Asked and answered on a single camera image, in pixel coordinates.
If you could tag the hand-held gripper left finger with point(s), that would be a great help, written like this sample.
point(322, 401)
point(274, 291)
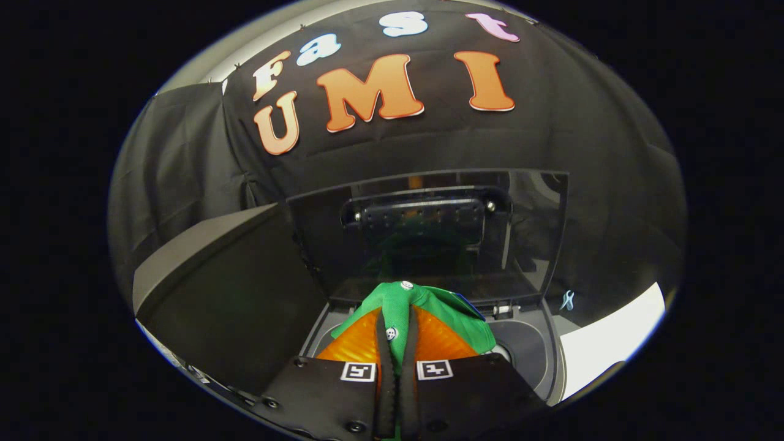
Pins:
point(318, 398)

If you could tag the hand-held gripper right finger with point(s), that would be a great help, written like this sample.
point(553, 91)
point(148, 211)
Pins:
point(478, 398)

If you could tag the green polo shirt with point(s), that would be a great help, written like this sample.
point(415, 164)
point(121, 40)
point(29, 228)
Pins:
point(398, 300)

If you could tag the dark washing machine lid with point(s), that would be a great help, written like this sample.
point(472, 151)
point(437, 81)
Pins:
point(539, 245)

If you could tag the light blue clip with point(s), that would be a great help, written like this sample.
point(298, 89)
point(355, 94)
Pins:
point(568, 300)

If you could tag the black backdrop cloth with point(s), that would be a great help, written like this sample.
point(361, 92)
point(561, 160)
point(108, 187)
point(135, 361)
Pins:
point(582, 135)

